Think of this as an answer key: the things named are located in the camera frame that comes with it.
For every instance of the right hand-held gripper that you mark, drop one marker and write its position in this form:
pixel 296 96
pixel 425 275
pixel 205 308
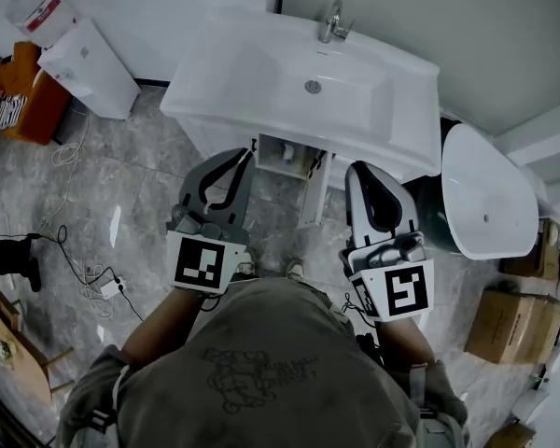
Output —
pixel 406 292

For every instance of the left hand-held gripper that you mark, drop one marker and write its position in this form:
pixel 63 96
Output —
pixel 198 261

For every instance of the white cabinet door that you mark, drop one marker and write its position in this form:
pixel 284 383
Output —
pixel 252 144
pixel 315 194

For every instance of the person's left forearm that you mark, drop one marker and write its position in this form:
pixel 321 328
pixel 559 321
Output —
pixel 161 329

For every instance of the person's right forearm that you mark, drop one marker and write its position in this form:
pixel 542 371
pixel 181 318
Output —
pixel 403 341

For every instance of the white vanity sink cabinet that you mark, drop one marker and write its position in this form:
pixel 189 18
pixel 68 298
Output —
pixel 242 77

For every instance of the white plastic packet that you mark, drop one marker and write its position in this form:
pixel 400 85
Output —
pixel 287 151

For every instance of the person's left shoe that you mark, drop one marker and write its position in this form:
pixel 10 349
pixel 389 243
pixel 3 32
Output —
pixel 246 266

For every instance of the person's shoe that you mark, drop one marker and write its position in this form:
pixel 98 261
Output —
pixel 295 270
pixel 246 266

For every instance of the person's right shoe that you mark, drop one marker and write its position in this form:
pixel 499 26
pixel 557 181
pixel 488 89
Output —
pixel 295 270

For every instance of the white freestanding bathtub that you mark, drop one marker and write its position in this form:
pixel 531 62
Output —
pixel 490 194

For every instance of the white power strip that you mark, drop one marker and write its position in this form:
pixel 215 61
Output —
pixel 111 287

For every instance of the white water dispenser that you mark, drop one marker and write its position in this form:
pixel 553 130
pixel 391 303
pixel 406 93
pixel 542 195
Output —
pixel 102 77

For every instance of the large printed cardboard box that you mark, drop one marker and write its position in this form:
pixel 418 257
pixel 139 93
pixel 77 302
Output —
pixel 508 329

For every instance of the chrome faucet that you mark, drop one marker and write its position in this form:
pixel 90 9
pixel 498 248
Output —
pixel 329 26

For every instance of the orange sofa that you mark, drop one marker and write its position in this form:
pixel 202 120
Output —
pixel 42 110

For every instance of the person's grey shirt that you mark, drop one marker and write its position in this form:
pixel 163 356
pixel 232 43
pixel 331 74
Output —
pixel 261 381

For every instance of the striped black white cloth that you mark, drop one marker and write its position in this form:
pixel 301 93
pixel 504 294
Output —
pixel 4 112

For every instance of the clear water bottle red label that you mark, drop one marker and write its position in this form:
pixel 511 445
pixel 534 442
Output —
pixel 37 12

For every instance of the small cardboard box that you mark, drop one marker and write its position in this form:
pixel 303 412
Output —
pixel 511 437

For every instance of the wooden table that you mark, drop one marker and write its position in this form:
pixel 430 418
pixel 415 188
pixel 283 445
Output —
pixel 14 357

